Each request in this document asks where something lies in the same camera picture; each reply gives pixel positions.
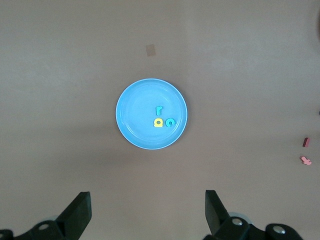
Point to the blue plate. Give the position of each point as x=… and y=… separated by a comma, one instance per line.
x=140, y=117

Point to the yellow foam letter a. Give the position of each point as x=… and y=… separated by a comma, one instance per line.
x=154, y=123

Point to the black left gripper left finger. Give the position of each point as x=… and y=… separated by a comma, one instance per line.
x=75, y=215

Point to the brown tape patch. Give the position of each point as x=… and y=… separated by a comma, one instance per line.
x=150, y=50

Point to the red foam letter l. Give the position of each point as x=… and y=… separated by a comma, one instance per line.
x=306, y=142

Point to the pink foam letter f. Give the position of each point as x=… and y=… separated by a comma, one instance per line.
x=305, y=160

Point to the teal foam letter r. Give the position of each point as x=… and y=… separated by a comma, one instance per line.
x=158, y=111

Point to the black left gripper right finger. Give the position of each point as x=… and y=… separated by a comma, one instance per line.
x=215, y=215

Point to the teal foam letter c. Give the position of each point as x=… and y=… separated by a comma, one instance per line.
x=168, y=120

